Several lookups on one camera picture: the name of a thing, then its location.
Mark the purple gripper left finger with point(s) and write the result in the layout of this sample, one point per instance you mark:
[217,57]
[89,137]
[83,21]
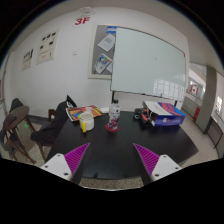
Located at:
[69,166]

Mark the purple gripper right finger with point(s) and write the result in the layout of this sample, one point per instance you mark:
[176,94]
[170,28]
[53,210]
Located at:
[156,166]

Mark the clear plastic water bottle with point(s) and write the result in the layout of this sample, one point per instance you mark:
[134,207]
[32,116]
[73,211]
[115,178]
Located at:
[114,114]

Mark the black jacket on chair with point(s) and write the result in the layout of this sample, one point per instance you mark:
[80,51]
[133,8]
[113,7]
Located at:
[48,134]

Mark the black rectangular table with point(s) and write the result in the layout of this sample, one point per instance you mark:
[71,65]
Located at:
[113,155]

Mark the blue white cardboard box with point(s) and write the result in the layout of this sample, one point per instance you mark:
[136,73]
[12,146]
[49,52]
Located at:
[163,114]

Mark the colourful picture book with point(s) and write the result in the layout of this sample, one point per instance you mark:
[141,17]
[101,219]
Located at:
[75,112]

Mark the black red tool pile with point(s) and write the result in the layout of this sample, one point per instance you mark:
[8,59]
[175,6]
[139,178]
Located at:
[142,115]

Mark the wooden chair at table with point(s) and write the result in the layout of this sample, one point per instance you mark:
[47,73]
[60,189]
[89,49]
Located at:
[41,144]

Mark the red round coaster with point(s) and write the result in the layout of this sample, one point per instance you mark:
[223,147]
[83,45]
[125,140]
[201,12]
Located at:
[111,130]

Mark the grey wooden armchair front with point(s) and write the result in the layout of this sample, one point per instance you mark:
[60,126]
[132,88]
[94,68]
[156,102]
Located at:
[10,144]

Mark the red fire extinguisher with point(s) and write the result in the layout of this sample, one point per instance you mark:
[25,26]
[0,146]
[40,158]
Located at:
[197,111]

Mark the white tissue pack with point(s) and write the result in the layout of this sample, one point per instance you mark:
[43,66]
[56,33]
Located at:
[104,110]

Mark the round dark wooden side table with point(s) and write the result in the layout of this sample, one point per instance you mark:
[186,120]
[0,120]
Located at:
[15,117]

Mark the dark armchair behind side table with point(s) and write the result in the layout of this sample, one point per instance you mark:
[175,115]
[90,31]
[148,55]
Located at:
[15,104]

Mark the large white whiteboard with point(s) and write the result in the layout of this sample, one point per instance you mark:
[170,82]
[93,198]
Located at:
[144,64]

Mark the grey pin notice board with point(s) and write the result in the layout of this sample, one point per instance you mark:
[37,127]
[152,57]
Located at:
[102,52]

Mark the white mug yellow handle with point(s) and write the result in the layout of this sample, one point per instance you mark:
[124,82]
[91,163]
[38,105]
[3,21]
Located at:
[86,121]

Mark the small wall poster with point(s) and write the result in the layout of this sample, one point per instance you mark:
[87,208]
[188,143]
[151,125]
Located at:
[27,60]

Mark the large wall poster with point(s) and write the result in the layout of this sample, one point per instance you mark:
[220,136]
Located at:
[47,47]

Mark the red 3F wall sign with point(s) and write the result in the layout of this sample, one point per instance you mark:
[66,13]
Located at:
[81,21]

